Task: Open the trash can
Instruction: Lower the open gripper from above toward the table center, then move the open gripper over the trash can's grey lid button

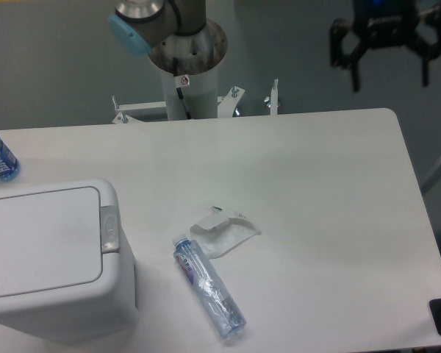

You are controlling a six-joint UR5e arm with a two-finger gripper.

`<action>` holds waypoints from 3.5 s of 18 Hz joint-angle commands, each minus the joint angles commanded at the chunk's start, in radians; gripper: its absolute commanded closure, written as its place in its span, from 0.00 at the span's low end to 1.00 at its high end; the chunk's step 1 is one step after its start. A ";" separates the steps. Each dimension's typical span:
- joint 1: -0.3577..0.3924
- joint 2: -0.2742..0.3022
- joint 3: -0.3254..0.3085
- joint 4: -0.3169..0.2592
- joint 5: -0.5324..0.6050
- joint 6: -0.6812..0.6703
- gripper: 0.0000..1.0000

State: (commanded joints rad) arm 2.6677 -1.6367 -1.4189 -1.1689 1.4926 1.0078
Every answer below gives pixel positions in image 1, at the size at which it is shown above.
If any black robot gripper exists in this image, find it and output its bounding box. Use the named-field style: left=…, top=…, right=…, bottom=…
left=329, top=0, right=441, bottom=93

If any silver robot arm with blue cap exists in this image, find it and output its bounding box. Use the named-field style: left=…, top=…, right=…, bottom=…
left=108, top=1, right=441, bottom=91

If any grey trash can push button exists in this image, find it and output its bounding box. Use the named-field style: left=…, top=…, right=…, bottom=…
left=100, top=206, right=120, bottom=254

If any white trash can lid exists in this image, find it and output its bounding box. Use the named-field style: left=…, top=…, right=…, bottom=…
left=0, top=188, right=102, bottom=298

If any white trash can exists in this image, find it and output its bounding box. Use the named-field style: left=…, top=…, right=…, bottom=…
left=0, top=179, right=140, bottom=343

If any empty clear plastic water bottle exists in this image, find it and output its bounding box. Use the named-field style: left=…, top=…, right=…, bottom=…
left=173, top=235, right=246, bottom=339

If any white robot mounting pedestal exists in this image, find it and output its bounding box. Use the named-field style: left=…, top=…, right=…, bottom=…
left=111, top=20, right=282, bottom=125

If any black cable on pedestal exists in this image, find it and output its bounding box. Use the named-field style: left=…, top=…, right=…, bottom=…
left=171, top=57, right=193, bottom=121

